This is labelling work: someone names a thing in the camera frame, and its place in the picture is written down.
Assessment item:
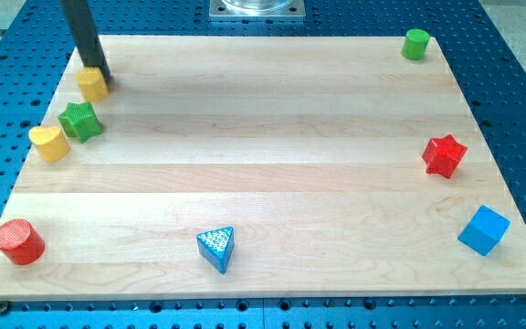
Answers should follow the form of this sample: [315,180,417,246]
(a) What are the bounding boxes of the blue triangle block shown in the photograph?
[196,227,235,274]

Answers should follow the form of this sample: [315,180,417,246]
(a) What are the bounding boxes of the red star block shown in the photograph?
[422,134,468,179]

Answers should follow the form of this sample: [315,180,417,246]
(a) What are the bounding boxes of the green star block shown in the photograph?
[58,101,102,143]

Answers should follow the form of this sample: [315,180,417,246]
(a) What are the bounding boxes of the light wooden board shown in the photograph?
[0,35,526,301]

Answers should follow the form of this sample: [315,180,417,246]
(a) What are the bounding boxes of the yellow pentagon block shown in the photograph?
[75,67,109,102]

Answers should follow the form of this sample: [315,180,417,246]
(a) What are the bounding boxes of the green cylinder block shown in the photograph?
[401,28,430,60]

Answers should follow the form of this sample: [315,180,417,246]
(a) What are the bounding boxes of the yellow heart block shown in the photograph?
[28,126,71,163]

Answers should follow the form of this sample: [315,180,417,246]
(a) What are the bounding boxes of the blue cube block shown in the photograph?
[458,206,510,256]

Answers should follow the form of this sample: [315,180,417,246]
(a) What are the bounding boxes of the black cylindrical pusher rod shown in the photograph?
[59,0,110,82]

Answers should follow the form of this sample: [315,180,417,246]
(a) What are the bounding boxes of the red cylinder block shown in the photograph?
[0,218,46,265]

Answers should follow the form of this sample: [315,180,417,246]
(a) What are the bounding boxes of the blue perforated metal base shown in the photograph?
[0,1,526,328]

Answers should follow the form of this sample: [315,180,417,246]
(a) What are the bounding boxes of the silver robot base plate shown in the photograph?
[209,0,306,19]

